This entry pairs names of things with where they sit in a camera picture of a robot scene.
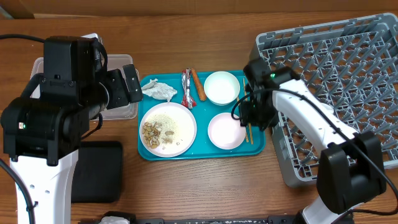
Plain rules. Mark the teal plastic serving tray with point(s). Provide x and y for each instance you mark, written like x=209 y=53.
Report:
x=202 y=148

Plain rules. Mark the pink bowl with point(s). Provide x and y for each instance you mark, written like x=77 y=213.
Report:
x=226 y=132

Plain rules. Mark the grey dishwasher rack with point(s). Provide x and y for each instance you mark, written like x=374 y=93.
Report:
x=350 y=65

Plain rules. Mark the white bowl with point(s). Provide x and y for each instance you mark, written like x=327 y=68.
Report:
x=222 y=88

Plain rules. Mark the orange carrot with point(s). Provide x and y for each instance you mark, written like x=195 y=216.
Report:
x=198 y=85

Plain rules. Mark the white plate with food scraps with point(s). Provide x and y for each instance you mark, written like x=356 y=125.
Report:
x=167 y=130

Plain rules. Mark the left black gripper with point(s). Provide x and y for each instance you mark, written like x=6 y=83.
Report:
x=120 y=94

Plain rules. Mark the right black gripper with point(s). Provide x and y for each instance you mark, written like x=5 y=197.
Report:
x=246 y=118

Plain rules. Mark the wooden chopstick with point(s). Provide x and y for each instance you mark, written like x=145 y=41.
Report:
x=246 y=134
x=249 y=128

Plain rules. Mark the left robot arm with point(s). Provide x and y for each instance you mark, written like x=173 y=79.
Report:
x=43 y=128

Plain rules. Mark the red silver snack wrapper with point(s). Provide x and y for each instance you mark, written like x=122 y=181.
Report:
x=187 y=99

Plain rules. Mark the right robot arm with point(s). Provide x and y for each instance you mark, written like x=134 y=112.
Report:
x=350 y=166

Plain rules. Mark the white tissue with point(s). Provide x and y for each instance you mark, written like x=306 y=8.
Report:
x=158 y=91

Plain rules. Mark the black plastic tray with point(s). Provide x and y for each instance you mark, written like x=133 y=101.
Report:
x=98 y=173

